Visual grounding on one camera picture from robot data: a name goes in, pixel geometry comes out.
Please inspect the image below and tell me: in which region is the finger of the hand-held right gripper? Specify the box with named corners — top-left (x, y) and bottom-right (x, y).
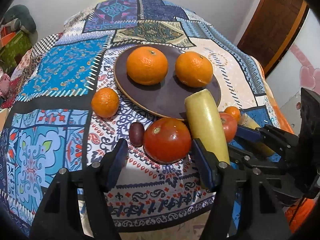
top-left (226, 144), bottom-right (290, 178)
top-left (234, 124), bottom-right (300, 160)

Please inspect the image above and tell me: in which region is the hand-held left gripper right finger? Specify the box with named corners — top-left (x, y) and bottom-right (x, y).
top-left (191, 138), bottom-right (293, 240)

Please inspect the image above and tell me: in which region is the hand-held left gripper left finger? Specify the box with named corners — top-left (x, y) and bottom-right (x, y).
top-left (29, 138), bottom-right (129, 240)

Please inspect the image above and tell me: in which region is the small red tomato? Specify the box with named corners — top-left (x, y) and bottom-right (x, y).
top-left (219, 112), bottom-right (238, 143)

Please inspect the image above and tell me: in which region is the small mandarin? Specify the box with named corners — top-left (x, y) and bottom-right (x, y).
top-left (223, 106), bottom-right (241, 123)
top-left (91, 87), bottom-right (120, 118)

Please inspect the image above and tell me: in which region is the dark purple plum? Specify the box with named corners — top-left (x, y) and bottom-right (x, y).
top-left (129, 122), bottom-right (145, 147)

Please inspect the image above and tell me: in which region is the yellow-green zucchini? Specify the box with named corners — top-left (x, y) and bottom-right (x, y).
top-left (184, 89), bottom-right (230, 167)

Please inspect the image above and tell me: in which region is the large red tomato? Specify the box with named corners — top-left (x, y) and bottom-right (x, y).
top-left (143, 117), bottom-right (192, 165)

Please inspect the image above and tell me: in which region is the dark brown plate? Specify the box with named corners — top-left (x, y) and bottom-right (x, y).
top-left (114, 44), bottom-right (222, 120)

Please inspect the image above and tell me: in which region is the large orange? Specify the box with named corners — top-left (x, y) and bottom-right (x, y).
top-left (175, 51), bottom-right (214, 88)
top-left (126, 46), bottom-right (168, 86)

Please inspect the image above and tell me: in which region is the blue patchwork tablecloth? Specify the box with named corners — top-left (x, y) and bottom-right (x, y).
top-left (0, 0), bottom-right (294, 235)

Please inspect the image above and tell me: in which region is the wooden wardrobe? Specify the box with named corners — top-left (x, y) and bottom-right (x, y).
top-left (236, 0), bottom-right (309, 74)

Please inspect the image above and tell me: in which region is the pink plush toy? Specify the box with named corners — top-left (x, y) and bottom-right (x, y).
top-left (0, 69), bottom-right (11, 100)

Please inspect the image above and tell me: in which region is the green patterned box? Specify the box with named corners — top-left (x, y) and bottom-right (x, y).
top-left (0, 31), bottom-right (33, 68)

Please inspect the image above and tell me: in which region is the orange cardboard box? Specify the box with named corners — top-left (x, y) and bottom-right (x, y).
top-left (0, 27), bottom-right (16, 47)

